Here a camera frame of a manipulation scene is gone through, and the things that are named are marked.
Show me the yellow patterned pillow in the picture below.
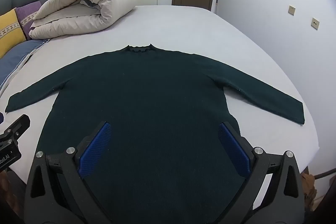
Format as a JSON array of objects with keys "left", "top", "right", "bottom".
[{"left": 0, "top": 9, "right": 27, "bottom": 59}]

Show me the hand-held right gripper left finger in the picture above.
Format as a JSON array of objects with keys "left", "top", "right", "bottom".
[{"left": 25, "top": 121, "right": 116, "bottom": 224}]

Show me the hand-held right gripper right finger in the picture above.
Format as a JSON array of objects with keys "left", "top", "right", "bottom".
[{"left": 218, "top": 121, "right": 306, "bottom": 224}]

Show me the blue pillow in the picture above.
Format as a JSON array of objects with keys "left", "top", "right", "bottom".
[{"left": 0, "top": 39, "right": 51, "bottom": 89}]

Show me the folded beige duvet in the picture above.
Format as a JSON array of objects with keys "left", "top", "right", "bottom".
[{"left": 28, "top": 0, "right": 139, "bottom": 40}]

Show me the dark cable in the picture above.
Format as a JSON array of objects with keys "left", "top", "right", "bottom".
[{"left": 314, "top": 168, "right": 336, "bottom": 180}]

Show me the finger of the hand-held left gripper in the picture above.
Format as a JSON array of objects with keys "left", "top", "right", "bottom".
[{"left": 5, "top": 114, "right": 31, "bottom": 141}]

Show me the bed with white sheet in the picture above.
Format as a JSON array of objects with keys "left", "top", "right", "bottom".
[{"left": 0, "top": 5, "right": 321, "bottom": 188}]

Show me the brown paper bag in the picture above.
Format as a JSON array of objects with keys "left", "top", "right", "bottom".
[{"left": 300, "top": 171, "right": 320, "bottom": 212}]

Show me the dark green sweater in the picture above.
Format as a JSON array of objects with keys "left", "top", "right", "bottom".
[{"left": 5, "top": 43, "right": 305, "bottom": 224}]

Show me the purple patterned pillow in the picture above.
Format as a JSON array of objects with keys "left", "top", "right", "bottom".
[{"left": 14, "top": 0, "right": 51, "bottom": 34}]

